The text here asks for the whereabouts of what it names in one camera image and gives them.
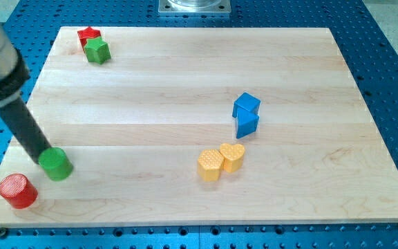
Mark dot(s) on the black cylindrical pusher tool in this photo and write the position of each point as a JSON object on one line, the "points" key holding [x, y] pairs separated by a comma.
{"points": [[24, 128]]}

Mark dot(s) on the green cylinder block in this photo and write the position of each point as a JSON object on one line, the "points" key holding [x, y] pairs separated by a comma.
{"points": [[55, 163]]}

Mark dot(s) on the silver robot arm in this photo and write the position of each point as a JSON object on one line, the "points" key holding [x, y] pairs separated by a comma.
{"points": [[13, 69]]}

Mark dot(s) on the green star block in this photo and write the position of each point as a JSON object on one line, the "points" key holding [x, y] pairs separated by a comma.
{"points": [[97, 50]]}

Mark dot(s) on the red star block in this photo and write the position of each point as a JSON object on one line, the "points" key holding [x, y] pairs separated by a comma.
{"points": [[89, 36]]}

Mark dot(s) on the red cylinder block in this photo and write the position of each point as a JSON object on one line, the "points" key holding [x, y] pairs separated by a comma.
{"points": [[18, 191]]}

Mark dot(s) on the wooden board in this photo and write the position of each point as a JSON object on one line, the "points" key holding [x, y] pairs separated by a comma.
{"points": [[134, 127]]}

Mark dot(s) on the yellow hexagon block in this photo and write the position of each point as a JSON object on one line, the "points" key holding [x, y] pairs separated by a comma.
{"points": [[210, 163]]}

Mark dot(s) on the yellow heart block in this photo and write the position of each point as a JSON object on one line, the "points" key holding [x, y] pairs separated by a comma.
{"points": [[233, 156]]}

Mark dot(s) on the blue cube block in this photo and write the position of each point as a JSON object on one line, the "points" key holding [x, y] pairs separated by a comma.
{"points": [[246, 102]]}

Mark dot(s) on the blue triangle block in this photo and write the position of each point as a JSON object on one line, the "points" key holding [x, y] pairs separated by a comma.
{"points": [[246, 123]]}

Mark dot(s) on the blue perforated table plate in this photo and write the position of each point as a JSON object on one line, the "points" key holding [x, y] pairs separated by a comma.
{"points": [[369, 53]]}

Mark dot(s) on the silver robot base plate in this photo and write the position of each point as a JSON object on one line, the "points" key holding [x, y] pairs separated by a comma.
{"points": [[185, 7]]}

